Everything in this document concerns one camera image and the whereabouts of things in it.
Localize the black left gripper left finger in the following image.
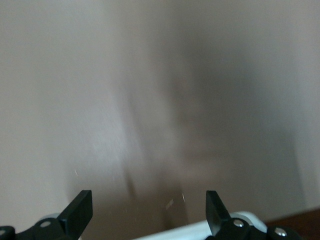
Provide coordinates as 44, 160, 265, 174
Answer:
0, 189, 94, 240

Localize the dark brown wooden cabinet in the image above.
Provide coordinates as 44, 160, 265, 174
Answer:
264, 208, 320, 240

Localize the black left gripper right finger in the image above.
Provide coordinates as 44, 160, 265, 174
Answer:
204, 190, 301, 240

